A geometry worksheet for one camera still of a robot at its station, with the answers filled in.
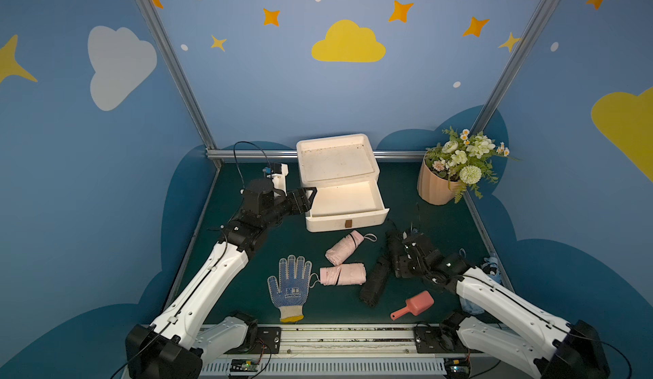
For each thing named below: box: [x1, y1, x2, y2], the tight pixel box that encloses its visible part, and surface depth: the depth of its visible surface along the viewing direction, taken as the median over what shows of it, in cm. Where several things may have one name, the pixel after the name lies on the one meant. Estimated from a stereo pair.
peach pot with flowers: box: [416, 126, 521, 206], surface depth 88 cm
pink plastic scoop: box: [390, 290, 435, 321], surface depth 82 cm
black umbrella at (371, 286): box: [359, 252, 392, 307], surface depth 86 cm
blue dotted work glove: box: [266, 254, 313, 323], surface depth 86 cm
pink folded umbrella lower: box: [318, 262, 367, 286], surface depth 86 cm
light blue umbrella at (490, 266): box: [480, 256, 502, 284], surface depth 87 cm
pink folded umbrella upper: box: [325, 230, 378, 266], surface depth 93 cm
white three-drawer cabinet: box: [296, 133, 390, 232], surface depth 90 cm
